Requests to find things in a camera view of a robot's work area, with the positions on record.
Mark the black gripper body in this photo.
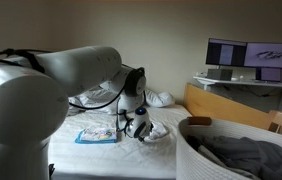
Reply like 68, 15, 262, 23
136, 123, 155, 143

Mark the gray cloth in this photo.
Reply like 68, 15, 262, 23
194, 134, 282, 180

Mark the white woven basket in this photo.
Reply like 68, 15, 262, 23
175, 116, 282, 180

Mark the white bed sheet mattress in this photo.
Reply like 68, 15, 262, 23
47, 103, 193, 180

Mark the white pillow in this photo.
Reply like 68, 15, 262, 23
144, 87, 176, 109

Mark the blue white folded cloth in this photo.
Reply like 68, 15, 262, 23
74, 127, 119, 145

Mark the crumpled gray duvet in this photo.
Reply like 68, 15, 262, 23
66, 84, 129, 116

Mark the gray box on desk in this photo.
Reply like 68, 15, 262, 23
207, 68, 234, 82

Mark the small white desk item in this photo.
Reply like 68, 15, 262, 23
230, 75, 245, 83

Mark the white desk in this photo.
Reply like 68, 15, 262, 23
195, 76, 282, 114

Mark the dark monitor with gray window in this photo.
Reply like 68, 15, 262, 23
205, 38, 248, 68

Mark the laptop on stand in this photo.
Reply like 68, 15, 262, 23
254, 67, 282, 83

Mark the monitor showing dark sketch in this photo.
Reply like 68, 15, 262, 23
243, 42, 282, 70

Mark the wooden bed frame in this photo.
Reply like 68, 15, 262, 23
183, 83, 271, 131

